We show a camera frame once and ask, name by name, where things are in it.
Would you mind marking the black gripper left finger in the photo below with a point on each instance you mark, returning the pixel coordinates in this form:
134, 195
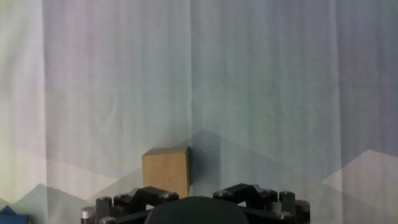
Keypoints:
146, 196

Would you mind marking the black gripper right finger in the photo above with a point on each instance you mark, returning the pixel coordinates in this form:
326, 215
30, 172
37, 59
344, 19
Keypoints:
245, 191

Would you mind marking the light wooden cube block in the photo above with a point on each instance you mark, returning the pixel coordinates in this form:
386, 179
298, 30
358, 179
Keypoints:
164, 174

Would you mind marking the teal and white patterned cloth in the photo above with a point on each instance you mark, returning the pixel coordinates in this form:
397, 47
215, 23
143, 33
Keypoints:
248, 77

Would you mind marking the blue flag white stick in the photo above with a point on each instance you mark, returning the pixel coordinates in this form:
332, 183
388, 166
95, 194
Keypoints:
12, 216

